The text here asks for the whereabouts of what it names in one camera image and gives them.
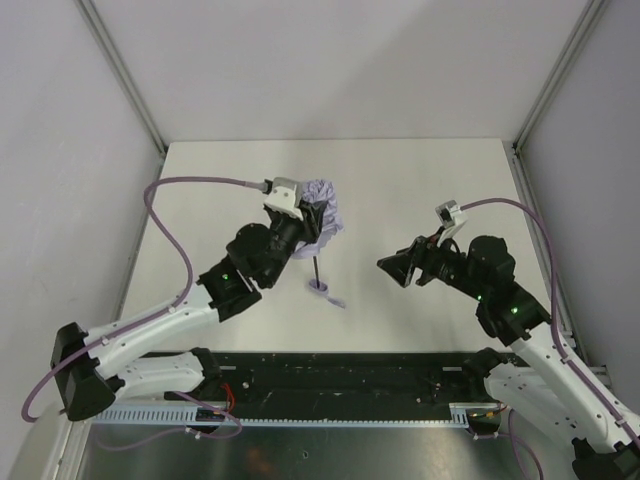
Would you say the aluminium frame post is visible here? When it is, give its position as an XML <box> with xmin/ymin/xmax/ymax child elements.
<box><xmin>74</xmin><ymin>0</ymin><xmax>168</xmax><ymax>158</ymax></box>
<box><xmin>514</xmin><ymin>0</ymin><xmax>609</xmax><ymax>146</ymax></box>

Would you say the purple cable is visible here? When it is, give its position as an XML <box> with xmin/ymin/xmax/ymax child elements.
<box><xmin>22</xmin><ymin>176</ymin><xmax>271</xmax><ymax>451</ymax></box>
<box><xmin>459</xmin><ymin>198</ymin><xmax>640</xmax><ymax>474</ymax></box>

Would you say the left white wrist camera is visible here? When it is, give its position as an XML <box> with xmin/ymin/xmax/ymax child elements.
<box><xmin>263</xmin><ymin>177</ymin><xmax>303</xmax><ymax>221</ymax></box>

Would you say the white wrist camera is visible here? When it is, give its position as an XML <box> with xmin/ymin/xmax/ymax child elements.
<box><xmin>263</xmin><ymin>177</ymin><xmax>303</xmax><ymax>221</ymax></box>
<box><xmin>435</xmin><ymin>200</ymin><xmax>468</xmax><ymax>246</ymax></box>

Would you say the right aluminium frame post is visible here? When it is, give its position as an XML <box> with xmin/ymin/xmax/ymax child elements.
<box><xmin>514</xmin><ymin>0</ymin><xmax>609</xmax><ymax>146</ymax></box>

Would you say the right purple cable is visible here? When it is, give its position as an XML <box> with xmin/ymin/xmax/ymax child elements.
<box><xmin>459</xmin><ymin>198</ymin><xmax>640</xmax><ymax>474</ymax></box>

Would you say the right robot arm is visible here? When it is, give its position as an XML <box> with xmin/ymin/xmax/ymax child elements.
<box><xmin>377</xmin><ymin>236</ymin><xmax>639</xmax><ymax>479</ymax></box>

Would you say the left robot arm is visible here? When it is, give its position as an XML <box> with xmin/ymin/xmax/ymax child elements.
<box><xmin>51</xmin><ymin>200</ymin><xmax>327</xmax><ymax>421</ymax></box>

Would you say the left aluminium frame post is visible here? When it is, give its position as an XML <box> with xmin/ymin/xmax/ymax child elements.
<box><xmin>74</xmin><ymin>0</ymin><xmax>168</xmax><ymax>158</ymax></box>

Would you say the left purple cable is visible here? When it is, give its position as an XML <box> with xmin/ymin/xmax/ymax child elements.
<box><xmin>22</xmin><ymin>176</ymin><xmax>271</xmax><ymax>451</ymax></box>

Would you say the grey slotted cable duct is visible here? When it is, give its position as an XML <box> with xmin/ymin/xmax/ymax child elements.
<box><xmin>92</xmin><ymin>402</ymin><xmax>469</xmax><ymax>429</ymax></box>

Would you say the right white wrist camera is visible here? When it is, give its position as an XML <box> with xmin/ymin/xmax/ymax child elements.
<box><xmin>435</xmin><ymin>200</ymin><xmax>468</xmax><ymax>246</ymax></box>

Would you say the lavender folding umbrella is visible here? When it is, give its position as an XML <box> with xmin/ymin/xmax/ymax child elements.
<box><xmin>292</xmin><ymin>179</ymin><xmax>346</xmax><ymax>309</ymax></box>

